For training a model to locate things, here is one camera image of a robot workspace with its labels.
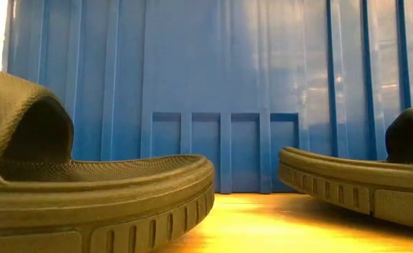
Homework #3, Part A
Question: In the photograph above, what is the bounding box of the blue plastic bin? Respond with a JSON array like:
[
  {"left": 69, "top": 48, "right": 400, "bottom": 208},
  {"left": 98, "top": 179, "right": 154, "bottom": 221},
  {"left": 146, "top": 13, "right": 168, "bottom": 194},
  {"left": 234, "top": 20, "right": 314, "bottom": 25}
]
[{"left": 1, "top": 0, "right": 413, "bottom": 195}]

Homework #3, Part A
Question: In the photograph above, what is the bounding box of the olive rubber slide sandal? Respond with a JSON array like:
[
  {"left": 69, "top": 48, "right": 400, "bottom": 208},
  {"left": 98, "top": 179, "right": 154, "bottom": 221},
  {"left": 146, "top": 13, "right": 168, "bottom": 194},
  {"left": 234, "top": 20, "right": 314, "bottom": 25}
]
[
  {"left": 277, "top": 102, "right": 413, "bottom": 233},
  {"left": 0, "top": 65, "right": 216, "bottom": 253}
]

